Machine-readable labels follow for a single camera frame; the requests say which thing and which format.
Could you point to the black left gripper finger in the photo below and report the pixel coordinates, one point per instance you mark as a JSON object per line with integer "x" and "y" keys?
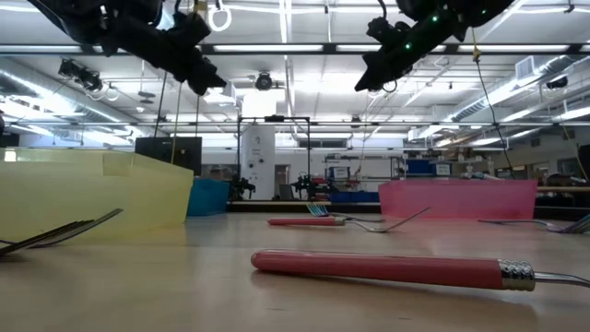
{"x": 196, "y": 85}
{"x": 205, "y": 69}

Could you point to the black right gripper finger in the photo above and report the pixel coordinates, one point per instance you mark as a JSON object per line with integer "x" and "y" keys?
{"x": 398, "y": 69}
{"x": 385, "y": 62}

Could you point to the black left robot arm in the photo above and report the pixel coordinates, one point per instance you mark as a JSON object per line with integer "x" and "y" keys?
{"x": 92, "y": 18}

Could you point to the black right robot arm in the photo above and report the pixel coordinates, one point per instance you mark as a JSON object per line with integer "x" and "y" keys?
{"x": 470, "y": 9}

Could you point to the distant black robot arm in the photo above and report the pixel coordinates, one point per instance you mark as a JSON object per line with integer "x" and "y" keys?
{"x": 242, "y": 188}
{"x": 304, "y": 184}

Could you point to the black square cabinet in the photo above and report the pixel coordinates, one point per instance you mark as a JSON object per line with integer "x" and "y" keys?
{"x": 189, "y": 152}

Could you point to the white ceiling air vent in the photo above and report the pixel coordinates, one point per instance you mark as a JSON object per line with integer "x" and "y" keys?
{"x": 525, "y": 68}

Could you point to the blue shelf bin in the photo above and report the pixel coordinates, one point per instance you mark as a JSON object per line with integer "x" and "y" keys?
{"x": 417, "y": 167}

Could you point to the blue plastic bin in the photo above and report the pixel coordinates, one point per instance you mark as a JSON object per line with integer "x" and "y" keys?
{"x": 209, "y": 198}

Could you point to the white sign board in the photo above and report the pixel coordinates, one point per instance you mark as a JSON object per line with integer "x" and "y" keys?
{"x": 339, "y": 173}

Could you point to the row of blue crates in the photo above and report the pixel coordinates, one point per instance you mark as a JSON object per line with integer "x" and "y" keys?
{"x": 355, "y": 197}

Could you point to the pink plastic bin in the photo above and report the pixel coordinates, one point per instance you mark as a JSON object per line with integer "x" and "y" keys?
{"x": 461, "y": 200}

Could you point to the yellow plastic bin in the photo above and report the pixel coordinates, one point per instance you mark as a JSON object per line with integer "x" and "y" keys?
{"x": 92, "y": 193}

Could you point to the distant wooden bench top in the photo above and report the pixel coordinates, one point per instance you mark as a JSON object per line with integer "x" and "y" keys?
{"x": 562, "y": 189}

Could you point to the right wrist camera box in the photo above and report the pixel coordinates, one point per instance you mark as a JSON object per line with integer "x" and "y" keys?
{"x": 382, "y": 30}

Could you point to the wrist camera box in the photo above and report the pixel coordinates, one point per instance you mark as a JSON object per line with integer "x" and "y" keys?
{"x": 382, "y": 30}
{"x": 191, "y": 30}

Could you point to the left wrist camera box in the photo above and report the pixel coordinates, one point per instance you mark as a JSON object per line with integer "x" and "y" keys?
{"x": 191, "y": 30}

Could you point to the round black ceiling camera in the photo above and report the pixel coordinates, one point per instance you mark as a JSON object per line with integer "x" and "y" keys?
{"x": 264, "y": 82}

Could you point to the black camera on ceiling mount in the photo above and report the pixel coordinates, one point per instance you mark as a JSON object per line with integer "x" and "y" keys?
{"x": 87, "y": 80}

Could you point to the distant black rig frame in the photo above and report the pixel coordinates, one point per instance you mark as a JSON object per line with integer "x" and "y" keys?
{"x": 274, "y": 118}

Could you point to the black aluminium table frame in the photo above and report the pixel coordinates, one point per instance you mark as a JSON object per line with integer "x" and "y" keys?
{"x": 299, "y": 207}

